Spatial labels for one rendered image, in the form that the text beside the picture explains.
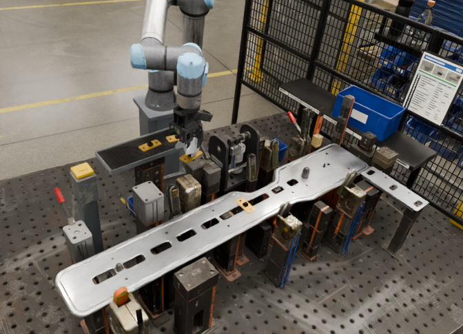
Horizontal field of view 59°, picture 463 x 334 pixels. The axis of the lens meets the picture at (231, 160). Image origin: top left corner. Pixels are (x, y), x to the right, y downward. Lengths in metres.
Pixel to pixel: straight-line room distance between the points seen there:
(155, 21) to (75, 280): 0.85
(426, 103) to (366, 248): 0.74
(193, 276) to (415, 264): 1.10
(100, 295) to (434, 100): 1.65
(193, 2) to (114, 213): 1.00
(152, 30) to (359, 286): 1.30
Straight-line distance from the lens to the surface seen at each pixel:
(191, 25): 1.70
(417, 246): 2.16
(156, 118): 1.91
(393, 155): 2.02
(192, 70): 1.20
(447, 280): 2.08
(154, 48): 1.31
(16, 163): 3.59
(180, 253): 1.43
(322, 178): 1.83
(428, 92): 2.16
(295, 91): 2.41
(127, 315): 1.23
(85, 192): 1.55
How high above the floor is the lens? 2.10
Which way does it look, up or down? 37 degrees down
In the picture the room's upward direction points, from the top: 7 degrees clockwise
